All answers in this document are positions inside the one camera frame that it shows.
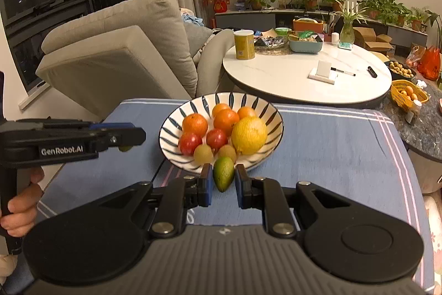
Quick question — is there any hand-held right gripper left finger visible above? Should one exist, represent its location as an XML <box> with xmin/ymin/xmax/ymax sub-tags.
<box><xmin>93</xmin><ymin>163</ymin><xmax>214</xmax><ymax>237</ymax></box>

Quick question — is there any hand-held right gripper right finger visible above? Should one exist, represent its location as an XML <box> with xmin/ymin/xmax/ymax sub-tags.
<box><xmin>235</xmin><ymin>164</ymin><xmax>360</xmax><ymax>237</ymax></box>

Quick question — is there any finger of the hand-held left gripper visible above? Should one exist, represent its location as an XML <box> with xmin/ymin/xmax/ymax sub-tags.
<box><xmin>88</xmin><ymin>122</ymin><xmax>136</xmax><ymax>132</ymax></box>
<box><xmin>98</xmin><ymin>127</ymin><xmax>146</xmax><ymax>153</ymax></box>

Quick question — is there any green mango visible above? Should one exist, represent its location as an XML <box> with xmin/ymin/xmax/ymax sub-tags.
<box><xmin>213</xmin><ymin>157</ymin><xmax>236</xmax><ymax>192</ymax></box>

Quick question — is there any yellow-green round fruit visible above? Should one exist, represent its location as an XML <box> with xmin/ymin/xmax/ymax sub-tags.
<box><xmin>217</xmin><ymin>144</ymin><xmax>237</xmax><ymax>164</ymax></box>
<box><xmin>193</xmin><ymin>143</ymin><xmax>215</xmax><ymax>165</ymax></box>

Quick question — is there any white plate with blue stripes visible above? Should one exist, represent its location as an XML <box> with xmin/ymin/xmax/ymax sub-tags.
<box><xmin>159</xmin><ymin>92</ymin><xmax>284</xmax><ymax>175</ymax></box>

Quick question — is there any red round fruit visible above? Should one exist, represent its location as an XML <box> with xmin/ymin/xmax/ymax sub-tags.
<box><xmin>206</xmin><ymin>128</ymin><xmax>228</xmax><ymax>153</ymax></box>
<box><xmin>178</xmin><ymin>132</ymin><xmax>203</xmax><ymax>156</ymax></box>

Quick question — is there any large yellow citrus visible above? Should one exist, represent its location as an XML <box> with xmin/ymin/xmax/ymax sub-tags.
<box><xmin>231</xmin><ymin>117</ymin><xmax>269</xmax><ymax>155</ymax></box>

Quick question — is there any orange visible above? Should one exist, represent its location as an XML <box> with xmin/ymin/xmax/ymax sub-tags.
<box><xmin>237</xmin><ymin>106</ymin><xmax>257</xmax><ymax>120</ymax></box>
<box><xmin>182</xmin><ymin>113</ymin><xmax>209</xmax><ymax>137</ymax></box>
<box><xmin>212</xmin><ymin>103</ymin><xmax>231</xmax><ymax>118</ymax></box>
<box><xmin>213</xmin><ymin>108</ymin><xmax>240</xmax><ymax>137</ymax></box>

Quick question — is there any black bowl of small fruits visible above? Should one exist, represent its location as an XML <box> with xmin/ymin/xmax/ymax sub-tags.
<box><xmin>384</xmin><ymin>60</ymin><xmax>417</xmax><ymax>79</ymax></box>

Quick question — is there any person's left hand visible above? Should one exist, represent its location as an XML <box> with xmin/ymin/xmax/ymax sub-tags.
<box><xmin>0</xmin><ymin>167</ymin><xmax>45</xmax><ymax>238</ymax></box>

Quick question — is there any beige sofa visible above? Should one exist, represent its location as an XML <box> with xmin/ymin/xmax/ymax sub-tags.
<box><xmin>35</xmin><ymin>0</ymin><xmax>239</xmax><ymax>119</ymax></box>

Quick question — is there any blue striped cloth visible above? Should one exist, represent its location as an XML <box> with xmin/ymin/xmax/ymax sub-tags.
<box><xmin>35</xmin><ymin>98</ymin><xmax>436</xmax><ymax>295</ymax></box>

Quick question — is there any grey cushion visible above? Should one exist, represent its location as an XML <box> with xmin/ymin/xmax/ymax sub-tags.
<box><xmin>183</xmin><ymin>21</ymin><xmax>213</xmax><ymax>57</ymax></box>

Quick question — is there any round white table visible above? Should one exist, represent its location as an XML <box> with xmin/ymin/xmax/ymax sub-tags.
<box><xmin>222</xmin><ymin>37</ymin><xmax>393</xmax><ymax>105</ymax></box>

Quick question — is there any blue clothes pile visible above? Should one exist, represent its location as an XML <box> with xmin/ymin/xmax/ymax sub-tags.
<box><xmin>180</xmin><ymin>13</ymin><xmax>205</xmax><ymax>27</ymax></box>

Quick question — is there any yellow can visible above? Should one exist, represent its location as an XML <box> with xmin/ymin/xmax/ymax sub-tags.
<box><xmin>233</xmin><ymin>30</ymin><xmax>256</xmax><ymax>61</ymax></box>

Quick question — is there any white card stand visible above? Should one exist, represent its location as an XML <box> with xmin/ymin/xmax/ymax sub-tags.
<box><xmin>308</xmin><ymin>61</ymin><xmax>337</xmax><ymax>85</ymax></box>

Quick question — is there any pile of snack packets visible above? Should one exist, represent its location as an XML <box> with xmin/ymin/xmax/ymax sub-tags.
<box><xmin>254</xmin><ymin>30</ymin><xmax>289</xmax><ymax>50</ymax></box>

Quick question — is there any teal plastic basket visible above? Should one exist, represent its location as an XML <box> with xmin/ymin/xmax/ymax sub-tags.
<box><xmin>288</xmin><ymin>34</ymin><xmax>324</xmax><ymax>54</ymax></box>

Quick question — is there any grey cabinet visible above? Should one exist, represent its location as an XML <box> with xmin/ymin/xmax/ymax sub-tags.
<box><xmin>215</xmin><ymin>9</ymin><xmax>429</xmax><ymax>40</ymax></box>

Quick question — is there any orange box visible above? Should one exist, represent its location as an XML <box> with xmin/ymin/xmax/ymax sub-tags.
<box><xmin>293</xmin><ymin>19</ymin><xmax>324</xmax><ymax>33</ymax></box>

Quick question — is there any yellow basket with oranges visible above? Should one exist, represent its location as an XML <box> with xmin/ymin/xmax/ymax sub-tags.
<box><xmin>390</xmin><ymin>80</ymin><xmax>429</xmax><ymax>109</ymax></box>

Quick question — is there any glass vase with plant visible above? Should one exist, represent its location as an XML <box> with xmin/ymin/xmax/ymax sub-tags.
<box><xmin>333</xmin><ymin>0</ymin><xmax>367</xmax><ymax>45</ymax></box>

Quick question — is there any jar with dark contents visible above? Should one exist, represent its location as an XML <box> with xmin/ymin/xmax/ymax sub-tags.
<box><xmin>405</xmin><ymin>100</ymin><xmax>422</xmax><ymax>124</ymax></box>

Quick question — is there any dark marble table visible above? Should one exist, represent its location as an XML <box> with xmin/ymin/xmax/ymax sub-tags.
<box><xmin>376</xmin><ymin>56</ymin><xmax>442</xmax><ymax>164</ymax></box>

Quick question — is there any open cardboard box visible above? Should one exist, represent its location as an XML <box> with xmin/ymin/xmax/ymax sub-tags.
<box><xmin>353</xmin><ymin>26</ymin><xmax>396</xmax><ymax>55</ymax></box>

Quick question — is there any orange plastic bag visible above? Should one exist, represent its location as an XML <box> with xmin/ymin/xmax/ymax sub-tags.
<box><xmin>417</xmin><ymin>46</ymin><xmax>441</xmax><ymax>79</ymax></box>

